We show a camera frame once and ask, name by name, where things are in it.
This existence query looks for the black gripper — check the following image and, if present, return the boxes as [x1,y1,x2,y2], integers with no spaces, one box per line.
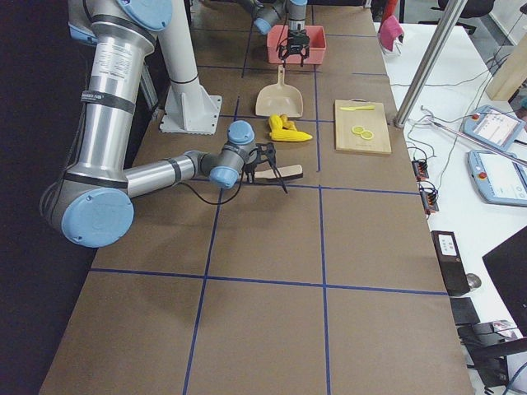
[245,142,288,194]
[277,29,310,67]

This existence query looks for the beige hand brush black bristles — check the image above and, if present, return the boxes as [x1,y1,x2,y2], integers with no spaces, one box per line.
[254,165,303,182]

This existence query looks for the yellow toy corn cob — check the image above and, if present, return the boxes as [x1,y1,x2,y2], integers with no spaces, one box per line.
[269,128,313,142]

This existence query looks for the brown toy ginger root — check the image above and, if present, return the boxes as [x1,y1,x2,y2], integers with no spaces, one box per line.
[279,114,297,131]

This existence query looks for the beige plastic dustpan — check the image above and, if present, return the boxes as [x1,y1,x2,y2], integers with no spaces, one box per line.
[255,64,304,118]

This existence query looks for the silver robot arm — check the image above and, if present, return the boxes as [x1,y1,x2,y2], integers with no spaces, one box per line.
[40,1,276,248]
[236,0,310,67]

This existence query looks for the pink plastic bin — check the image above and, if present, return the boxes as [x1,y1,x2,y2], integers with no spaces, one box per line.
[267,26,326,65]

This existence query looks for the lemon slice near board centre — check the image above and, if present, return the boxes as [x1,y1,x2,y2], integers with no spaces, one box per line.
[352,126,364,135]

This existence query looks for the yellow plastic toy knife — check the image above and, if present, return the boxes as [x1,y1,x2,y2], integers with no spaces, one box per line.
[338,105,375,111]

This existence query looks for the lemon slice near board edge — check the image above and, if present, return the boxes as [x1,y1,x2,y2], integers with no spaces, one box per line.
[360,130,374,141]

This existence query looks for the pink cloth on stand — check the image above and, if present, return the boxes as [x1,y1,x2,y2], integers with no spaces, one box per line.
[378,16,404,56]

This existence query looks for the wooden cutting board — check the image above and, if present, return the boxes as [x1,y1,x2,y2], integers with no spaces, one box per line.
[334,100,392,155]

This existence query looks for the upper orange black connector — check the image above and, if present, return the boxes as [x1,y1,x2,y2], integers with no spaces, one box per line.
[412,159,429,181]

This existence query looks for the orange black connector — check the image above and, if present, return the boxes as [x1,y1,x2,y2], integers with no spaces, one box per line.
[419,185,439,215]
[412,159,429,181]

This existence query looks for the lower orange black connector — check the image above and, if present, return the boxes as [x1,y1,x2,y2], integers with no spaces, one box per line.
[419,185,439,215]

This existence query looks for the upper teach pendant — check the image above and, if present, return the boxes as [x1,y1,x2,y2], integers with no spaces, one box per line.
[463,105,526,151]

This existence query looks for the teach pendant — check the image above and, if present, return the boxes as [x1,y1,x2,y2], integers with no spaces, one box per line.
[463,105,526,151]
[467,150,526,207]

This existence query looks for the black rectangular box device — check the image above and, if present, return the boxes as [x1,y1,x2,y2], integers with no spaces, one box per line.
[431,230,470,296]

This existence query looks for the lower teach pendant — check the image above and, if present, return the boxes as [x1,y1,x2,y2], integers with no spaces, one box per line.
[467,150,526,207]

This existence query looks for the black monitor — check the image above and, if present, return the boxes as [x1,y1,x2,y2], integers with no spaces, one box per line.
[483,232,526,336]

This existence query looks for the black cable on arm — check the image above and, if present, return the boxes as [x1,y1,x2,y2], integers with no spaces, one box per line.
[180,176,248,207]

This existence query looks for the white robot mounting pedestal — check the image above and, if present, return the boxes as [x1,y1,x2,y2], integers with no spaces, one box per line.
[158,1,222,135]

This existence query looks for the aluminium frame post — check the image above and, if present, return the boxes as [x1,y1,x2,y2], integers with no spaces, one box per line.
[394,0,467,128]

